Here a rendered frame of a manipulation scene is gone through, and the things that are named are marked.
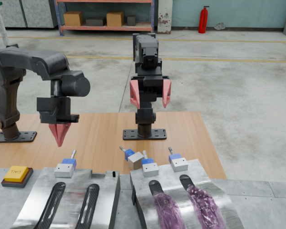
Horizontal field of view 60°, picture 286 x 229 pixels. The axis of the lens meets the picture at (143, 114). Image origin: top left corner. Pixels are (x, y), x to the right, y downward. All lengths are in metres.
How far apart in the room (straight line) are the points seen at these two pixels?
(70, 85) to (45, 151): 0.48
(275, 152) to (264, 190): 1.55
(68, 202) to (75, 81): 0.36
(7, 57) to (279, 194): 1.02
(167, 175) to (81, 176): 0.29
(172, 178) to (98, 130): 0.47
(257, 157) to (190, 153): 1.40
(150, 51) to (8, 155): 0.78
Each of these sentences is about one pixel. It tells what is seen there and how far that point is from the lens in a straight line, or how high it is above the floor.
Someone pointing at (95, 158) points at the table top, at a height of 0.80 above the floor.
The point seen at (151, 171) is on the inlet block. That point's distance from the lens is 0.86.
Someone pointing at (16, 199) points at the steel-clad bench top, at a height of 0.80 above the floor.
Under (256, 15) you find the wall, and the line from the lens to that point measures 6.37.
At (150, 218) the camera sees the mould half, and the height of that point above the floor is 0.90.
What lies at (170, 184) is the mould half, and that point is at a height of 0.86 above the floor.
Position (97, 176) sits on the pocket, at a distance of 0.88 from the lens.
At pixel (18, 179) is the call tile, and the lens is 1.00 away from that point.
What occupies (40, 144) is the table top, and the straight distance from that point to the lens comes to 1.18.
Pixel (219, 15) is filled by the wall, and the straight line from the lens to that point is 6.15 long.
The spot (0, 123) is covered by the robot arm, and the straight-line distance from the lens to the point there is 1.18.
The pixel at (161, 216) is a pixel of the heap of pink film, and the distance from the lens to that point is 0.72.
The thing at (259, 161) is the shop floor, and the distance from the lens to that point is 2.38.
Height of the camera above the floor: 1.50
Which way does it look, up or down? 33 degrees down
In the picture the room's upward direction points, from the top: straight up
